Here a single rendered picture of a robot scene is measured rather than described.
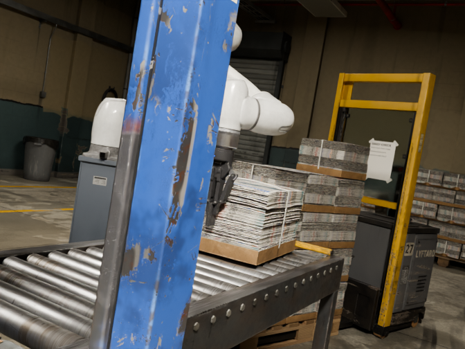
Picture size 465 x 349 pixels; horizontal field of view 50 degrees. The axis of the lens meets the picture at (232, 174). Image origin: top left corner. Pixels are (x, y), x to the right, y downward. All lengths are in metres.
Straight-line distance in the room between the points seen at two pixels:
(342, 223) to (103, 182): 1.70
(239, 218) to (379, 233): 2.43
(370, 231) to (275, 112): 2.46
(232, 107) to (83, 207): 1.02
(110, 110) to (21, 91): 7.60
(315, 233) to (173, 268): 2.61
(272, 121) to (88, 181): 0.99
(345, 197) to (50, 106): 7.70
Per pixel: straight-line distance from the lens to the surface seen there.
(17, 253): 1.33
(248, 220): 1.50
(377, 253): 3.86
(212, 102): 0.55
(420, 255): 4.00
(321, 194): 3.09
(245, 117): 1.48
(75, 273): 1.22
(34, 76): 9.95
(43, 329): 0.91
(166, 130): 0.52
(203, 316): 1.06
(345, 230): 3.38
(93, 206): 2.25
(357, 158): 3.35
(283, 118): 1.56
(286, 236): 1.74
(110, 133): 2.23
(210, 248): 1.55
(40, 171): 9.41
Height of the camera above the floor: 1.14
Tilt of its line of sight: 3 degrees down
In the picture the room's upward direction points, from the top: 9 degrees clockwise
